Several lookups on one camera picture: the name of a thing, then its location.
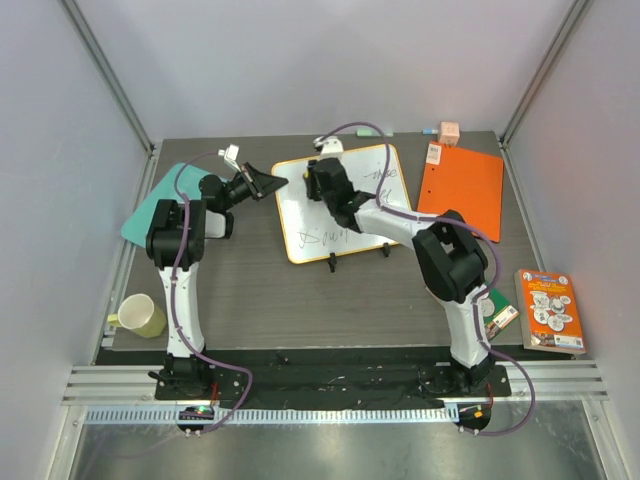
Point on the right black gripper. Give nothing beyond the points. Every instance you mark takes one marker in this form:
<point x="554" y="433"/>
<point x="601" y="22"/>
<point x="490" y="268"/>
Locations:
<point x="311" y="180"/>

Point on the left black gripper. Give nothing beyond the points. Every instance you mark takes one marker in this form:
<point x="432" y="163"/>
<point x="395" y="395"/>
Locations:
<point x="262" y="184"/>

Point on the yellow framed whiteboard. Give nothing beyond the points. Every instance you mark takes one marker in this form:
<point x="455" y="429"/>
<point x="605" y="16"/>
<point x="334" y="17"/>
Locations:
<point x="310" y="233"/>

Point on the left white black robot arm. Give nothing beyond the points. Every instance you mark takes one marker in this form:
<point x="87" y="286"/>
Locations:
<point x="175" y="243"/>

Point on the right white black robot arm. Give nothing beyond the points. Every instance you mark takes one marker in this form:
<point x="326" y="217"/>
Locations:
<point x="451" y="261"/>

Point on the left black whiteboard foot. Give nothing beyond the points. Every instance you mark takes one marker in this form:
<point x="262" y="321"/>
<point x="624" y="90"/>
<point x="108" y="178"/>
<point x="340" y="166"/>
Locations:
<point x="332" y="262"/>

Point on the green white eraser block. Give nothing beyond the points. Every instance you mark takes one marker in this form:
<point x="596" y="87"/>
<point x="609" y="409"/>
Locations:
<point x="367" y="132"/>

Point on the teal cutting board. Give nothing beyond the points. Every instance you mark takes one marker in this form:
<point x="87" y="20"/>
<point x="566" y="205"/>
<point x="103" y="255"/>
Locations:
<point x="136" y="228"/>

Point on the pink cube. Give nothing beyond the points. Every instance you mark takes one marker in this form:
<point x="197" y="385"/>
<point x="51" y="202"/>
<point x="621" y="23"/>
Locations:
<point x="449" y="133"/>

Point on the orange folder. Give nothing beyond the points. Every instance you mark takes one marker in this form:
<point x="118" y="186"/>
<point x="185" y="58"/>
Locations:
<point x="466" y="181"/>

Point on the pale yellow mug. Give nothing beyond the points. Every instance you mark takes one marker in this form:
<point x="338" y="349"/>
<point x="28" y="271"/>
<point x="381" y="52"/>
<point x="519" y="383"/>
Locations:
<point x="140" y="315"/>

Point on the green book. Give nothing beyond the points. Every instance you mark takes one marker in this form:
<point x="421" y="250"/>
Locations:
<point x="497" y="313"/>

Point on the orange book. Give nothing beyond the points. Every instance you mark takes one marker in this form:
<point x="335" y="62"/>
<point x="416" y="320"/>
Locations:
<point x="549" y="316"/>

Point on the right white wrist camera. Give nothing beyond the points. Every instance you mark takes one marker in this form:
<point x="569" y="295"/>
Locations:
<point x="328" y="147"/>

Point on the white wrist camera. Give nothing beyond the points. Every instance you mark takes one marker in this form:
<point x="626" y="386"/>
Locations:
<point x="229" y="156"/>
<point x="328" y="147"/>

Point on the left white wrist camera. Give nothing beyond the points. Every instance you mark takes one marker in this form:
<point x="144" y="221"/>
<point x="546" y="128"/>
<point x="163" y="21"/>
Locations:
<point x="229" y="156"/>

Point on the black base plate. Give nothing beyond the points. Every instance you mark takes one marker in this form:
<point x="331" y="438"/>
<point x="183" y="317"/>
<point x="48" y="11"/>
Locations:
<point x="330" y="379"/>

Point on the slotted grey cable duct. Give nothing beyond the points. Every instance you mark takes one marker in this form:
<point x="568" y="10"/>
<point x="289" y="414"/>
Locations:
<point x="200" y="415"/>

